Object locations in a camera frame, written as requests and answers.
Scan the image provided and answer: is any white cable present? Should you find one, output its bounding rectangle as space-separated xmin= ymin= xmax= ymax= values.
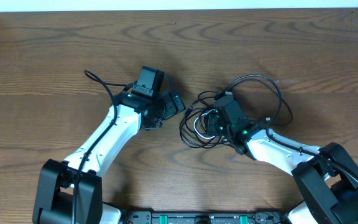
xmin=193 ymin=108 xmax=219 ymax=140

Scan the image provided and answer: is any black USB cable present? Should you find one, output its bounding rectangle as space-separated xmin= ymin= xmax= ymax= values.
xmin=178 ymin=90 xmax=229 ymax=149

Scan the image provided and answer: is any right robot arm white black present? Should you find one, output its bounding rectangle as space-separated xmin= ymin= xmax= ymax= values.
xmin=202 ymin=110 xmax=358 ymax=223

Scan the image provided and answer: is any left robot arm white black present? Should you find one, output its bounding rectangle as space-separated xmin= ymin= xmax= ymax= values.
xmin=32 ymin=90 xmax=185 ymax=223

